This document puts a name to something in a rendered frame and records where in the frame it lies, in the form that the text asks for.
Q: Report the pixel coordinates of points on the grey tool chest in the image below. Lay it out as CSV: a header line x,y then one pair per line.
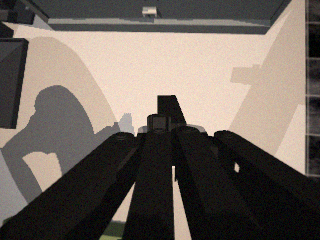
x,y
252,17

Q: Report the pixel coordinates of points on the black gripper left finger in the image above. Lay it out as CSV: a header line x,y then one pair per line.
x,y
81,203

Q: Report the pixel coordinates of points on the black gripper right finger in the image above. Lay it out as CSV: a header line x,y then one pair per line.
x,y
280,203

